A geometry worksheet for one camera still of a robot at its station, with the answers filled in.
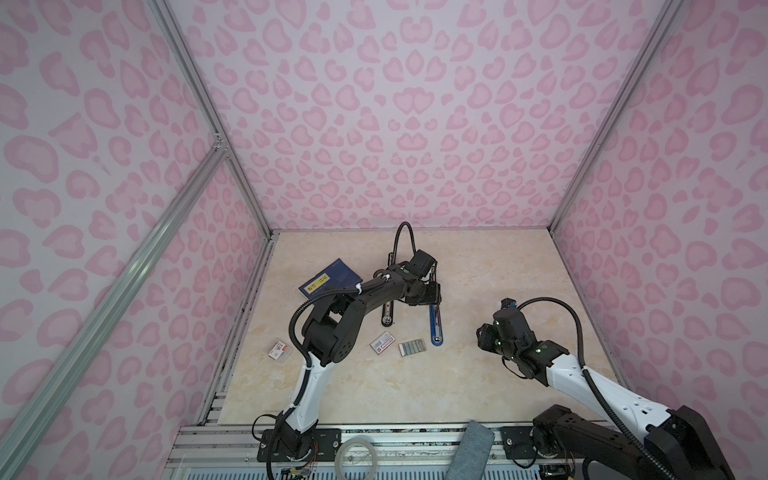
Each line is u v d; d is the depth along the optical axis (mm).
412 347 902
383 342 900
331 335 550
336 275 1055
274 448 660
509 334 655
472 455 692
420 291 839
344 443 711
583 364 542
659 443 394
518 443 735
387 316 939
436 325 930
